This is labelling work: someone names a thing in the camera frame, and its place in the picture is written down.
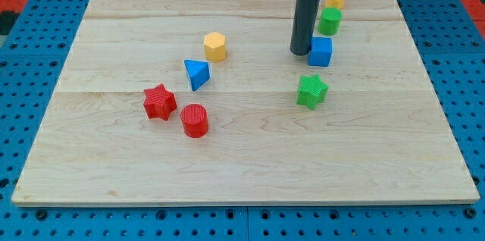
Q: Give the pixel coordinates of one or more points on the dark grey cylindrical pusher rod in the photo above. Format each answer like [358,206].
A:
[303,26]

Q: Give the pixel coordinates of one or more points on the green cylinder block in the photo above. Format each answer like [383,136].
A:
[329,22]

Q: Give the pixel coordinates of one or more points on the blue cube block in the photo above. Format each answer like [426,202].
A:
[321,51]

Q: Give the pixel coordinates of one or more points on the green star block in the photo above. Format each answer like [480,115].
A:
[311,91]

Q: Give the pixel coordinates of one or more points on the yellow hexagon block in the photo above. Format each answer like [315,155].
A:
[215,47]

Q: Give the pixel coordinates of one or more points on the blue triangle block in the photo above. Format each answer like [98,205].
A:
[198,73]

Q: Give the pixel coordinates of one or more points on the red cylinder block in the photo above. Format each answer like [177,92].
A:
[194,118]

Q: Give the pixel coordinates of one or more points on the light wooden board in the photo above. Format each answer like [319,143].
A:
[380,137]

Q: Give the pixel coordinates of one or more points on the red star block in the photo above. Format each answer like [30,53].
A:
[159,102]

